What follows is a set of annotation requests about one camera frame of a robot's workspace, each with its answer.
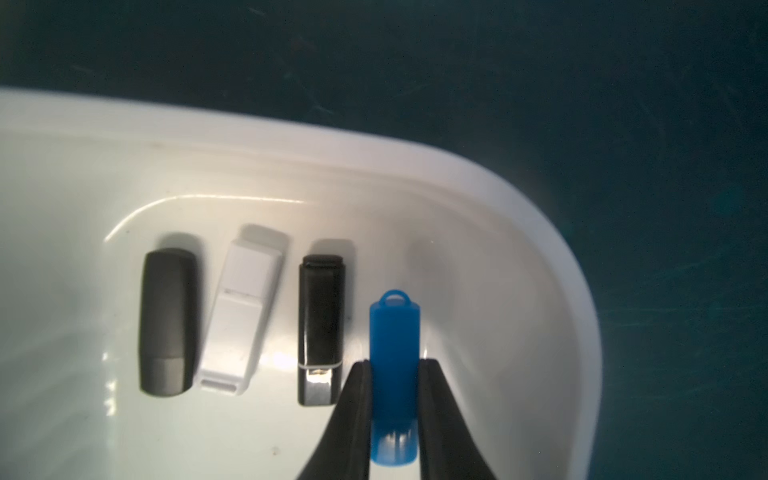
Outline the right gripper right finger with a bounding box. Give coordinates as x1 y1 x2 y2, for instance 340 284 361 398
417 359 496 479

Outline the black white usb drive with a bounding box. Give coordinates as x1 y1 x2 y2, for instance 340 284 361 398
297 254 346 407

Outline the matte black usb drive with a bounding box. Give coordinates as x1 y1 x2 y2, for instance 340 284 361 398
138 248 199 397

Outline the blue usb drive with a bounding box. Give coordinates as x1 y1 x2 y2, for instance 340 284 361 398
369 290 421 467

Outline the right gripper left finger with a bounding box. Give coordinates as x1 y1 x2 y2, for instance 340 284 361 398
298 360 373 480

